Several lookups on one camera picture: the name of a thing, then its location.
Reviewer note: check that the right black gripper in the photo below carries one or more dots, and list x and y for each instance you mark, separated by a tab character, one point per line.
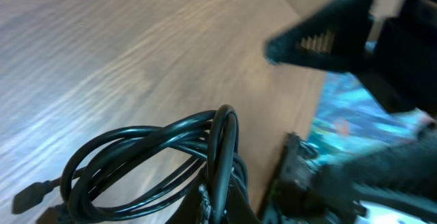
401	72

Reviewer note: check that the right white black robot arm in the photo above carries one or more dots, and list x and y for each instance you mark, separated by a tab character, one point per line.
371	154

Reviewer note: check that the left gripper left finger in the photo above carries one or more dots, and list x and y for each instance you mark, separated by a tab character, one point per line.
196	207

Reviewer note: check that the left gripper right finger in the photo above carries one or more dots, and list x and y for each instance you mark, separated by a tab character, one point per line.
238	210

